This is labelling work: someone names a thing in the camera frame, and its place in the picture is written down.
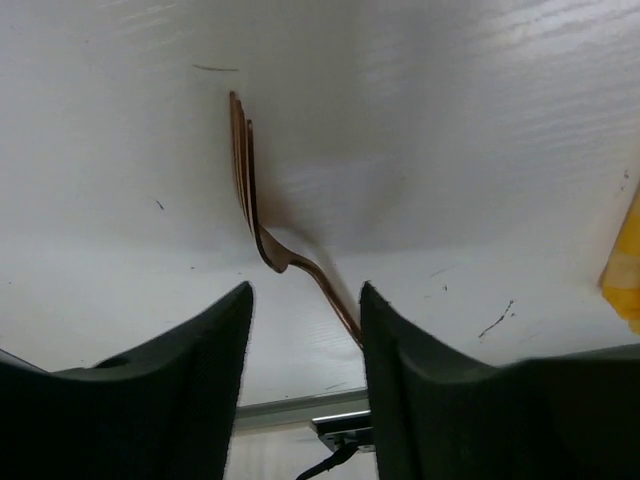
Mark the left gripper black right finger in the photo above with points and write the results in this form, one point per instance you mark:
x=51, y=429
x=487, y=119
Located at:
x=439, y=414

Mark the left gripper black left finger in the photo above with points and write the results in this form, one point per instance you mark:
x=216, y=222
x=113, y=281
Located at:
x=162, y=410

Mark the yellow white checkered cloth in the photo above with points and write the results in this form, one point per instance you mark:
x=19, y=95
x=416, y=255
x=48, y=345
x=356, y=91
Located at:
x=620, y=280

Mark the copper fork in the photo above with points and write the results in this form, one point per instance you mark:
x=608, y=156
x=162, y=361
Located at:
x=272, y=252

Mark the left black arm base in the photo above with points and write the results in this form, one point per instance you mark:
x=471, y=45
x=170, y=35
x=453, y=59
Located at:
x=344, y=435

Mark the aluminium front rail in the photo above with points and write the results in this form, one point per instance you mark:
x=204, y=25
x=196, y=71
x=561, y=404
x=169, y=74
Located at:
x=299, y=410

